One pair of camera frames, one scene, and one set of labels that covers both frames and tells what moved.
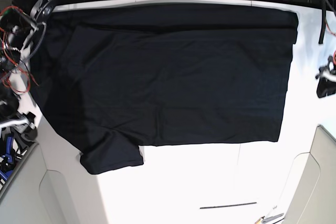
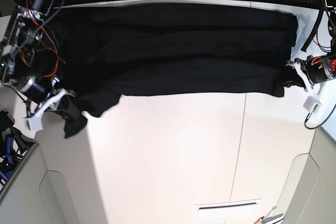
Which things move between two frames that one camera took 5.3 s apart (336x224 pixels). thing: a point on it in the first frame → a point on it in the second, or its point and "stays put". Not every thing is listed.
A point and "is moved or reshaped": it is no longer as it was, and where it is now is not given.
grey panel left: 31,194 stays put
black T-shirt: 113,78 is moved or reshaped
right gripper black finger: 325,87 → 290,77
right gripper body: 325,72 → 314,70
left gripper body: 27,120 → 44,91
